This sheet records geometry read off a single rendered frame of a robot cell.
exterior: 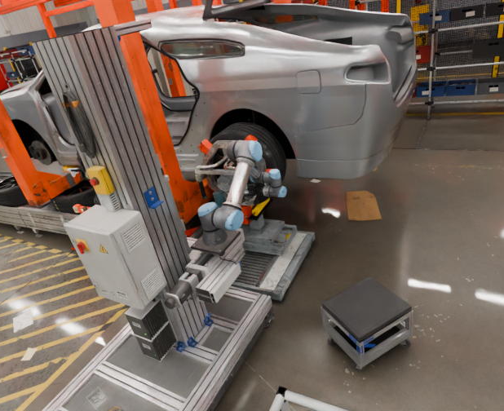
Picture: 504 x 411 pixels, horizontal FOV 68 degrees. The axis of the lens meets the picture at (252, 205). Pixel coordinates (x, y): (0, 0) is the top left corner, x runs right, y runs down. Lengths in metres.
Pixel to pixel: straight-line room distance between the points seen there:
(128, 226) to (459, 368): 1.99
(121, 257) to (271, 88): 1.59
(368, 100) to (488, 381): 1.77
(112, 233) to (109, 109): 0.55
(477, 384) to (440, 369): 0.18
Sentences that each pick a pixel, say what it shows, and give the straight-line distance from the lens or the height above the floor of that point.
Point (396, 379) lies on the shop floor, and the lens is 2.49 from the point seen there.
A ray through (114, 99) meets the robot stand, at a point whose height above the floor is 1.74.
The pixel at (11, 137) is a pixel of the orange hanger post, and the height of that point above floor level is 1.27.
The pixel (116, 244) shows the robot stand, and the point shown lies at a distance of 1.82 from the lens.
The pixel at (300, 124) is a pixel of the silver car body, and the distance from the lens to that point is 2.77.
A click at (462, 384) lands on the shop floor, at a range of 2.54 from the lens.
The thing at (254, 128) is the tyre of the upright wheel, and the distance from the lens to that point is 2.95.
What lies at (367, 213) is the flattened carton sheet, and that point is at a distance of 3.82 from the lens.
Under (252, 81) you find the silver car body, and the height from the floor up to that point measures 1.51.
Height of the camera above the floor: 2.03
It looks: 29 degrees down
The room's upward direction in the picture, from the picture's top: 12 degrees counter-clockwise
